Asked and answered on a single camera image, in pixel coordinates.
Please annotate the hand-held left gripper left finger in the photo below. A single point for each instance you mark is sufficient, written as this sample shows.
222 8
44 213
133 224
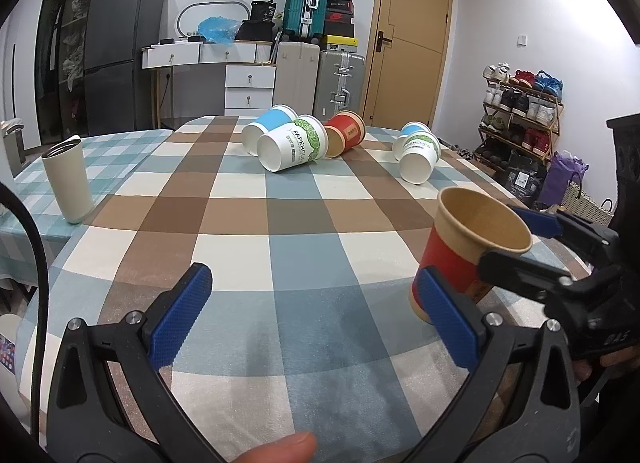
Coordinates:
182 308

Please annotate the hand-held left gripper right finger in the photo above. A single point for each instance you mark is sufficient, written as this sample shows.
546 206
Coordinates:
447 315

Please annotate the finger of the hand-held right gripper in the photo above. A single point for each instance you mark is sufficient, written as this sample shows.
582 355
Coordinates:
520 273
537 222

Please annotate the red paper cup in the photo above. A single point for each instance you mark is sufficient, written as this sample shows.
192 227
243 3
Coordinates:
347 130
450 253

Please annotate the green and white paper cup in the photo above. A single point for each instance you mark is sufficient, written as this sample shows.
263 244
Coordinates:
300 140
417 163

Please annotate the blue and white paper cup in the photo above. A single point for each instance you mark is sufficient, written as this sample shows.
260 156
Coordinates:
412 129
272 120

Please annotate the person's right hand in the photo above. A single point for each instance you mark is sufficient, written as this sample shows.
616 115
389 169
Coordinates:
605 364

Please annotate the person's left hand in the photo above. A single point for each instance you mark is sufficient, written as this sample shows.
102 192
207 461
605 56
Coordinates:
285 449

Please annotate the black printed box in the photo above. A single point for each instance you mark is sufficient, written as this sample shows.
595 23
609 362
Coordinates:
525 178

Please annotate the purple gift bag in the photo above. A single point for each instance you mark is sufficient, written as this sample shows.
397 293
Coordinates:
562 180

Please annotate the woven basket bag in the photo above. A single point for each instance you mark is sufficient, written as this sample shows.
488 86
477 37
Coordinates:
587 205

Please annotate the wooden shoe rack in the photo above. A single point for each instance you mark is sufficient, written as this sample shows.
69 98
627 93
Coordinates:
510 119

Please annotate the rows of shoes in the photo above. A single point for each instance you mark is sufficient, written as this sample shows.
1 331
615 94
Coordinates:
530 105

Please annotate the brown blue checkered tablecloth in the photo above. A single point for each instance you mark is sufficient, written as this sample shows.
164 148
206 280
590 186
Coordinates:
300 253

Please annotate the teal checkered tablecloth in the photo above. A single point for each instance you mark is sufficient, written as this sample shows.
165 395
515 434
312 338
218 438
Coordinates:
115 153

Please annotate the cream steel tumbler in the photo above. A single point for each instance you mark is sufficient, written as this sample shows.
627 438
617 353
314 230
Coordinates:
67 183

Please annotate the white drawer unit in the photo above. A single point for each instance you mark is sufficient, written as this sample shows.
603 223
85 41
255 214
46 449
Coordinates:
249 90

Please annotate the grey bin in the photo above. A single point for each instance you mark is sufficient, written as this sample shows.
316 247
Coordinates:
12 143

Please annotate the wooden door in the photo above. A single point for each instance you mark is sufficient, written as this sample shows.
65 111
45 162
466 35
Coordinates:
415 18

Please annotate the silver suitcase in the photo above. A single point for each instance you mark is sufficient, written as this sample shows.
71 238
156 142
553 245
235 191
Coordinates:
340 80

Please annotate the white dressing table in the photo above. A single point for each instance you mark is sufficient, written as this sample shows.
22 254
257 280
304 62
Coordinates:
175 55

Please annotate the beige suitcase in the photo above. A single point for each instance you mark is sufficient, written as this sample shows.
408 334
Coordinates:
295 78

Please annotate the black and yellow shoe box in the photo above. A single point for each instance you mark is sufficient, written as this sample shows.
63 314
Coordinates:
340 43

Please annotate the blue plastic bag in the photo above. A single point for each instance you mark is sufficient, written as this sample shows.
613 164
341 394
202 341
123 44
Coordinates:
217 29

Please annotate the grey refrigerator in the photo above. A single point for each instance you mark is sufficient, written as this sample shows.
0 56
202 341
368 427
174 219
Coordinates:
120 33

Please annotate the black and red shoe box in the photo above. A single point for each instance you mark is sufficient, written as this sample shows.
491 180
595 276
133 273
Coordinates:
340 17

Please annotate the black bag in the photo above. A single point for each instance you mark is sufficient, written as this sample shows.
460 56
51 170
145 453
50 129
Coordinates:
257 23

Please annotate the arched mirror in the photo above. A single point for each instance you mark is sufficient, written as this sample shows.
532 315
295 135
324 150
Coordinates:
186 13

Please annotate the dark glass cabinet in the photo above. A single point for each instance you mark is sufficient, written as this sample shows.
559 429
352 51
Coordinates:
70 18

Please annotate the teal suitcase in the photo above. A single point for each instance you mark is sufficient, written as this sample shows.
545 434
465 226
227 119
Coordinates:
302 0

